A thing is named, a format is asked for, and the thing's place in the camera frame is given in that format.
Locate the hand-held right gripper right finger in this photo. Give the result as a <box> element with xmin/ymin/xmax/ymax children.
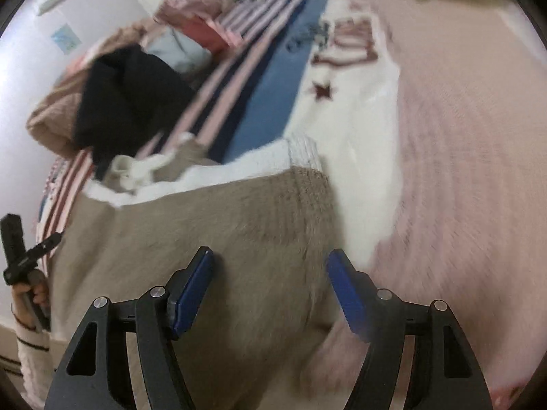
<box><xmin>326</xmin><ymin>249</ymin><xmax>492</xmax><ymax>410</ymax></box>

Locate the person's left hand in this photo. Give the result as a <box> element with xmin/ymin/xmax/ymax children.
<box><xmin>12</xmin><ymin>270</ymin><xmax>51</xmax><ymax>330</ymax></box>

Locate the pink quilt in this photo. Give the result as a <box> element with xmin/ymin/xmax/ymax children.
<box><xmin>26</xmin><ymin>20</ymin><xmax>172</xmax><ymax>160</ymax></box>

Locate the light blue garment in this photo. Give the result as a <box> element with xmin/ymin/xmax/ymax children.
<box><xmin>142</xmin><ymin>31</ymin><xmax>215</xmax><ymax>74</ymax></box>

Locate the black garment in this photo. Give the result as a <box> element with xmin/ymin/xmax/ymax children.
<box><xmin>72</xmin><ymin>44</ymin><xmax>200</xmax><ymax>181</ymax></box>

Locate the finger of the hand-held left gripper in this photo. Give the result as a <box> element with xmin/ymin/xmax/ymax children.
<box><xmin>0</xmin><ymin>214</ymin><xmax>23</xmax><ymax>266</ymax></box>
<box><xmin>25</xmin><ymin>231</ymin><xmax>66</xmax><ymax>263</ymax></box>

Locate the person's left forearm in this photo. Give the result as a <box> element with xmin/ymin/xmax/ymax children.
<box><xmin>11</xmin><ymin>305</ymin><xmax>55</xmax><ymax>408</ymax></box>

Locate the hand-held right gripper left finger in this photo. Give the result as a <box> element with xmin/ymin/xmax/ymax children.
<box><xmin>45</xmin><ymin>246</ymin><xmax>215</xmax><ymax>410</ymax></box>

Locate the blue wall poster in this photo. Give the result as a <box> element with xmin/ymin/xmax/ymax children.
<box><xmin>50</xmin><ymin>23</ymin><xmax>83</xmax><ymax>56</ymax></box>

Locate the pink ruffled garment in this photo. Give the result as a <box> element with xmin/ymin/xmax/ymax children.
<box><xmin>153</xmin><ymin>0</ymin><xmax>226</xmax><ymax>27</ymax></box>

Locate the large pink pillow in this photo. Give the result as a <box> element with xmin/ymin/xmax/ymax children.
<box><xmin>299</xmin><ymin>0</ymin><xmax>547</xmax><ymax>410</ymax></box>

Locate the red garment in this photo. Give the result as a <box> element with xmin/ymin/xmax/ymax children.
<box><xmin>176</xmin><ymin>14</ymin><xmax>243</xmax><ymax>55</ymax></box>

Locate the beige knit sweater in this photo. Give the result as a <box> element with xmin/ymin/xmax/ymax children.
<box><xmin>46</xmin><ymin>134</ymin><xmax>343</xmax><ymax>410</ymax></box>

